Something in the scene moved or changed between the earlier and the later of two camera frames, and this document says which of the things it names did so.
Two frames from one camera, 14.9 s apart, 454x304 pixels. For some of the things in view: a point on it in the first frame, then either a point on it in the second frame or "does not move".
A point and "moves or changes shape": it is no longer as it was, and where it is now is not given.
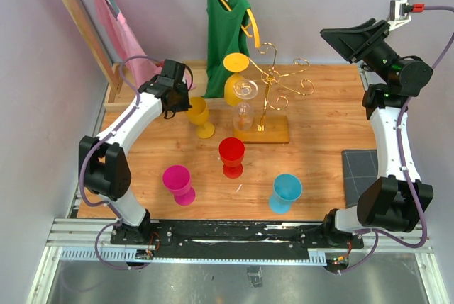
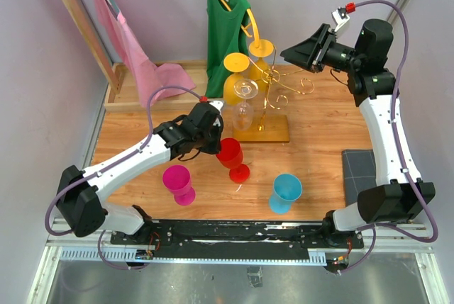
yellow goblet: (234, 62) does not move
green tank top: (228, 12) does not move
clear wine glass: (243, 113) does not move
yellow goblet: (198, 115) moves or changes shape
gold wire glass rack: (270, 77) does not move
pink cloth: (142, 68) does not move
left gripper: (186, 104) -> (216, 147)
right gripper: (355, 43) -> (310, 54)
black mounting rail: (234, 240) does not move
